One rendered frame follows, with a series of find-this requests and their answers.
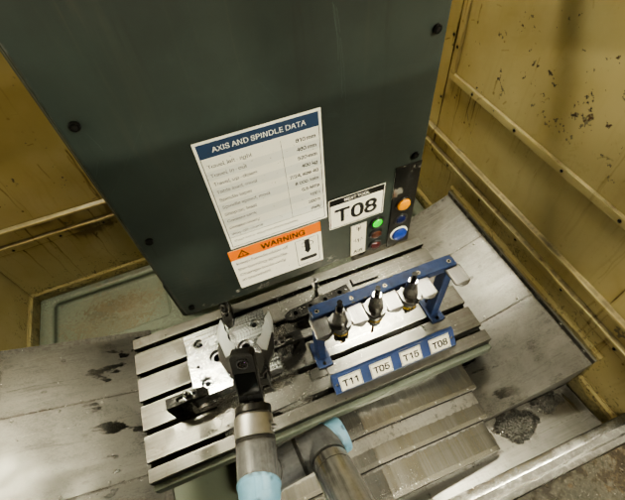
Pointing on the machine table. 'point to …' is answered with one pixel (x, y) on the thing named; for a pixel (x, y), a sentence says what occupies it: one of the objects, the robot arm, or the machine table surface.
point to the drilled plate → (218, 357)
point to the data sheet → (266, 177)
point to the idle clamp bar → (312, 305)
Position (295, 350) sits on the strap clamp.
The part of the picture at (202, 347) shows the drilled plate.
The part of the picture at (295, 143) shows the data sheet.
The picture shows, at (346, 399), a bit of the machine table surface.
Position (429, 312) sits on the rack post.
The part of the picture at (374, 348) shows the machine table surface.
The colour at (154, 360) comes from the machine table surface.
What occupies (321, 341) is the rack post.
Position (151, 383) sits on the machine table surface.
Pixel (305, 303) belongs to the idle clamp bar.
